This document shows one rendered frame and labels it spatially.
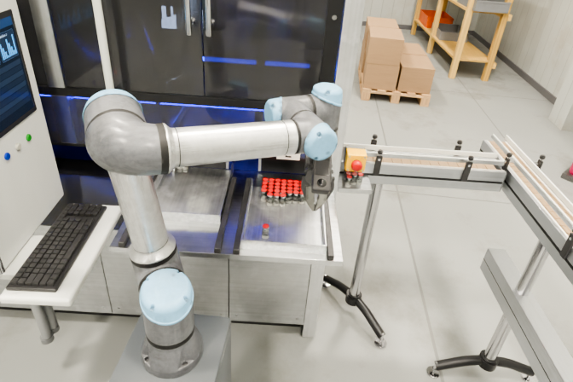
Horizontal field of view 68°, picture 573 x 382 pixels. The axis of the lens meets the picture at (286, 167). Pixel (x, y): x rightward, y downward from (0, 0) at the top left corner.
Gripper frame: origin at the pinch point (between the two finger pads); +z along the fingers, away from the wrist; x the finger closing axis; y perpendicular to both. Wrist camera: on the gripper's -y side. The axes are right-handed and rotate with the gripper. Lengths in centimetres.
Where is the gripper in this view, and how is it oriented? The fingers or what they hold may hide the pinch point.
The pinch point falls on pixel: (315, 208)
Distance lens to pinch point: 120.8
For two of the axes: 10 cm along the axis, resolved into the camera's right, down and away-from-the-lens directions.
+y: 0.2, -5.1, 8.6
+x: -10.0, -0.6, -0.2
